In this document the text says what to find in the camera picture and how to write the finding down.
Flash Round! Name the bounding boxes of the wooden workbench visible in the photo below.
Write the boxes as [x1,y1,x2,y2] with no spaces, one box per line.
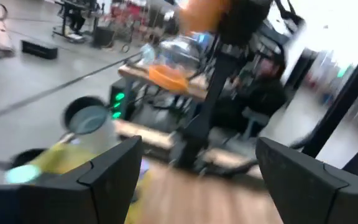
[117,63,213,102]

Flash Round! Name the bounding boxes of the person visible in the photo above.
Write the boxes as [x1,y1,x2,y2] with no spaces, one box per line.
[225,57,288,128]

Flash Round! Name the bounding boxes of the black device green lights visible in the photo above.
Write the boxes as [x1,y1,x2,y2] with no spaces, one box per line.
[108,77,136,121]

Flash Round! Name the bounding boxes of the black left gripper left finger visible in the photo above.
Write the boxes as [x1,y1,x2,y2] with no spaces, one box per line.
[0,136,144,224]

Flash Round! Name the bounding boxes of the white cylindrical container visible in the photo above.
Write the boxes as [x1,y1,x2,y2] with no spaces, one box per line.
[61,95,120,154]

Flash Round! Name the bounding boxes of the yellow plastic bin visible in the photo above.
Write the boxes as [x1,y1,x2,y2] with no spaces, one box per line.
[28,142,155,224]

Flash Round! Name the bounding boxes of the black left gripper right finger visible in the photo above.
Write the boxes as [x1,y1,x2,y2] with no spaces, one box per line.
[255,136,358,224]

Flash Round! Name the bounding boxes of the black floor box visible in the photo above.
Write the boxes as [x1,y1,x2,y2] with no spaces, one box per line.
[21,39,59,60]

